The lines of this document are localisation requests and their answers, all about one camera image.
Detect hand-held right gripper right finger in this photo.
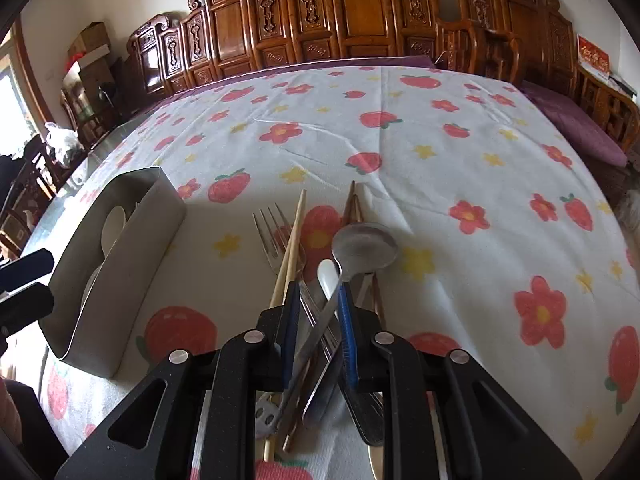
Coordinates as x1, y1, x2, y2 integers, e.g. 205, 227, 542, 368
337, 282, 583, 480

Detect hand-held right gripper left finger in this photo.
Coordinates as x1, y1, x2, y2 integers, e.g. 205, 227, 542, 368
54, 281, 301, 480

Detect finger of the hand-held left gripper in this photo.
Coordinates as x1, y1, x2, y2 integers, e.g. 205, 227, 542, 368
0, 249, 55, 293
0, 282, 55, 338

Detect dark brown chopstick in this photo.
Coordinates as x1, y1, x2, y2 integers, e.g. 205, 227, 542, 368
351, 180, 387, 331
282, 180, 357, 455

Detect small metal spoon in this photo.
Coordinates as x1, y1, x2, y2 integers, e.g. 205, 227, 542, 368
301, 355, 345, 423

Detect large metal spoon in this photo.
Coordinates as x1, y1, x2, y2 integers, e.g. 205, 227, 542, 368
256, 223, 399, 440

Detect metal fork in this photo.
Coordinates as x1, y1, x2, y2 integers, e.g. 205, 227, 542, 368
252, 203, 341, 361

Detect metal utensil holder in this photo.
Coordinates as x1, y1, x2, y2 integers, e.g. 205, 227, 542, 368
44, 166, 187, 378

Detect light wooden chopstick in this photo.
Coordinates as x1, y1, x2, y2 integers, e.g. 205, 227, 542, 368
262, 189, 307, 463

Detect white plastic bag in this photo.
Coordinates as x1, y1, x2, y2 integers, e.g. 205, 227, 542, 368
44, 121, 87, 167

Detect strawberry flower printed blanket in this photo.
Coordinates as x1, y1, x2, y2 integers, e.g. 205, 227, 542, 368
20, 65, 640, 480

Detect cardboard box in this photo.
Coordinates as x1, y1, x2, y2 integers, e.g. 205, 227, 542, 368
67, 21, 112, 68

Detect grey fluffy object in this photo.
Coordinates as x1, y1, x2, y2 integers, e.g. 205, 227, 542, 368
615, 194, 640, 248

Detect purple seat cushion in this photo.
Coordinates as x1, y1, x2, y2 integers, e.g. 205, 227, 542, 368
519, 81, 629, 168

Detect long carved wooden bench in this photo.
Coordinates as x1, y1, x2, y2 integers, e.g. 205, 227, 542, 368
125, 0, 443, 106

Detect carved wooden armchair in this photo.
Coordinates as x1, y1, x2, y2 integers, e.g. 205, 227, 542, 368
437, 0, 640, 156

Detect red desk calendar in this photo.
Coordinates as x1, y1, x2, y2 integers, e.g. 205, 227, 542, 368
577, 34, 612, 80

